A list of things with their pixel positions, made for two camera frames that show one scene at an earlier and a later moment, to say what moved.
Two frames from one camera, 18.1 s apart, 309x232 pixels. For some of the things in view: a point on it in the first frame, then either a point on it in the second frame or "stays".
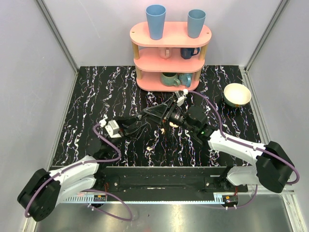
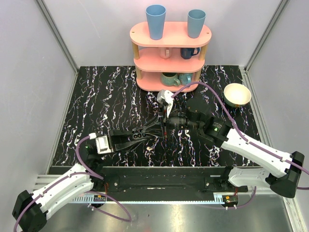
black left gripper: x=122 y=128 to x=112 y=140
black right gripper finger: x=145 y=114 to x=150 y=122
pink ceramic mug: x=165 y=52 stays
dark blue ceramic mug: x=187 y=52 stays
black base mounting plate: x=168 y=180 stays
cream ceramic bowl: x=236 y=94 stays
